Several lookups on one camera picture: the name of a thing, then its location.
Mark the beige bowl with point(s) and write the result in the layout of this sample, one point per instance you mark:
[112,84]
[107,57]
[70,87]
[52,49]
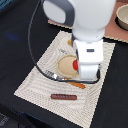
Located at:
[122,15]

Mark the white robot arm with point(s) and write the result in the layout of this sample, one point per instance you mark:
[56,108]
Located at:
[88,19]

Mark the red toy tomato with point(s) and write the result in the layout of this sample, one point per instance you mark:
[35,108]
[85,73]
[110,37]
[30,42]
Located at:
[75,65]

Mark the fork with orange handle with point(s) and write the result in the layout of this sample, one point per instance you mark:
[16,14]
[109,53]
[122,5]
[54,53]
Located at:
[56,77]

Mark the woven beige placemat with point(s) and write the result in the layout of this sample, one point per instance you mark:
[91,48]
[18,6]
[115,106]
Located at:
[37,89]

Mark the round wooden plate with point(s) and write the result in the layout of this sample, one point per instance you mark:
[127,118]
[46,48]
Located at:
[65,66]

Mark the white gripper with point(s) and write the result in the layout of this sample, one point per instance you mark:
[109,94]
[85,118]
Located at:
[89,57]

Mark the brown toy sausage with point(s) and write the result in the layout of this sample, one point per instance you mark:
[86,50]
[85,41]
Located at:
[63,97]

